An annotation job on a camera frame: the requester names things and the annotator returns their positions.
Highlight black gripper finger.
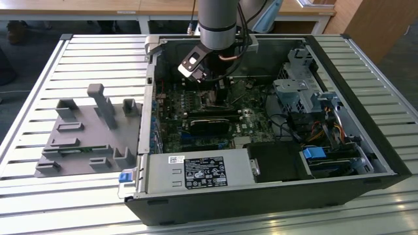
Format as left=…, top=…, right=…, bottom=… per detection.
left=217, top=84, right=229, bottom=108

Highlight metal socket cover frame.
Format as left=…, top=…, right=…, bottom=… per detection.
left=228, top=80, right=255, bottom=103

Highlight black RAM slot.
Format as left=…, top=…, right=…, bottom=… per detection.
left=187, top=114, right=240, bottom=120
left=185, top=110, right=239, bottom=116

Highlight black graphics card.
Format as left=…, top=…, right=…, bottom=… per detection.
left=188, top=117, right=231, bottom=137

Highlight green motherboard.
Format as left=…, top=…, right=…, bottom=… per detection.
left=152, top=78, right=284, bottom=154

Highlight silver chipset heatsink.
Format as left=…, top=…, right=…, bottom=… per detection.
left=233, top=136, right=252, bottom=147

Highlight silver metal disk bay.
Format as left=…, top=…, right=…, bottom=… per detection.
left=272, top=62, right=327, bottom=114

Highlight pale blue teach pendant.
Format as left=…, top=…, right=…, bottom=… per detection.
left=252, top=0, right=283, bottom=33

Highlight black plastic fan shroud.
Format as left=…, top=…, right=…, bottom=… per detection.
left=244, top=141, right=315, bottom=183

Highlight blue disk carrier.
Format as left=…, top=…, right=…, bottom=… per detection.
left=301, top=146, right=327, bottom=162

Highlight grey power supply unit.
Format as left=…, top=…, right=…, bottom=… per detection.
left=143, top=148, right=256, bottom=194

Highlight stack of papers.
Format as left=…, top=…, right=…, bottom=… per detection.
left=295, top=0, right=336, bottom=8

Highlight black open PC case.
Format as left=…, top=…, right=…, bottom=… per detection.
left=125, top=34, right=412, bottom=226

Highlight grey plastic parts rack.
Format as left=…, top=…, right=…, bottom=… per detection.
left=33, top=83, right=144, bottom=178

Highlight green RAM stick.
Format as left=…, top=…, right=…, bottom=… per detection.
left=58, top=145, right=108, bottom=154

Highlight brown wooden cabinet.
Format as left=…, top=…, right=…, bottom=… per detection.
left=342, top=0, right=418, bottom=65

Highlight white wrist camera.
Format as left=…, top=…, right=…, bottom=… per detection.
left=177, top=45, right=209, bottom=82

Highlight black camera cable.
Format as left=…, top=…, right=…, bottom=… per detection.
left=208, top=0, right=265, bottom=82

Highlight black data wire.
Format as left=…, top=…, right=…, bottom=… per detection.
left=268, top=114, right=301, bottom=142

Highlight orange and yellow wires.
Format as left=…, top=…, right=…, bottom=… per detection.
left=305, top=121, right=347, bottom=142

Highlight wooden desk with white frame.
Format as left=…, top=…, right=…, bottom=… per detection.
left=0, top=0, right=336, bottom=35

